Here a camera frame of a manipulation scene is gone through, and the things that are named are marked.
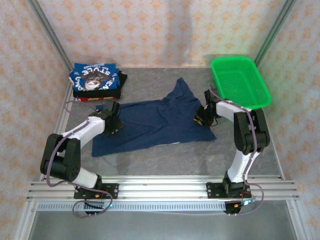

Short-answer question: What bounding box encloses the navy blue t-shirt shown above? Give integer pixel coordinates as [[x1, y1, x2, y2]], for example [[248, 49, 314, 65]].
[[91, 77, 217, 158]]

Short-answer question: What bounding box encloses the aluminium frame post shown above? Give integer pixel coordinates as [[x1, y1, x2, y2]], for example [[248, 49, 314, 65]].
[[249, 0, 298, 73], [26, 0, 75, 73]]

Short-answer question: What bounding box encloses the aluminium rail beam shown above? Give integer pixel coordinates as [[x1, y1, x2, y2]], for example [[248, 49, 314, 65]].
[[26, 176, 300, 201]]

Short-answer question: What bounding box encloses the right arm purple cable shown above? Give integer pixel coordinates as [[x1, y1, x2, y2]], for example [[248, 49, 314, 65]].
[[208, 84, 265, 216]]

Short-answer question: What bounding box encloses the aluminium table edge rail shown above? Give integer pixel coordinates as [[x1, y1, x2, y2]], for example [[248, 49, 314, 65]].
[[249, 69, 286, 181], [38, 71, 76, 182]]

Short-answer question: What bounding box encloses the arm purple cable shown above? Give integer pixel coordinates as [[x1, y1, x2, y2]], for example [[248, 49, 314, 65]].
[[46, 99, 114, 218], [208, 84, 265, 216]]

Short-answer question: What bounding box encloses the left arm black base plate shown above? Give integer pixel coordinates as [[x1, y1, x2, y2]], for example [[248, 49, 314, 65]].
[[73, 183, 119, 200]]

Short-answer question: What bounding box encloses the folded blue printed t-shirt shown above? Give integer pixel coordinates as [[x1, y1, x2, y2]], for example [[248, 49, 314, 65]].
[[69, 62, 119, 92]]

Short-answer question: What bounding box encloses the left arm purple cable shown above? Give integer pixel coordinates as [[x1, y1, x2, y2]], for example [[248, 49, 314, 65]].
[[46, 99, 114, 218]]

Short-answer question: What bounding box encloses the stack of folded shirts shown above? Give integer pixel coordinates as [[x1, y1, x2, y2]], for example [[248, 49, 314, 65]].
[[72, 69, 128, 100]]

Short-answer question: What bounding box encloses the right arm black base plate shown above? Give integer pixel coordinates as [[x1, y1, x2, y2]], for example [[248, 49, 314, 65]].
[[206, 182, 252, 200]]

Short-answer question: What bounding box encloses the folded red t-shirt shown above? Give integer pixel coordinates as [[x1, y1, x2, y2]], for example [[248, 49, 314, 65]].
[[74, 96, 118, 102]]

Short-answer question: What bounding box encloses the green plastic mesh basket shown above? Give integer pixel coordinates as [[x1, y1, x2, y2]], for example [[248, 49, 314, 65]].
[[211, 56, 273, 110]]

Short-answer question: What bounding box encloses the slotted grey cable duct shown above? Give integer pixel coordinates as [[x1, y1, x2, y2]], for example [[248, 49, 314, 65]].
[[36, 201, 227, 211]]

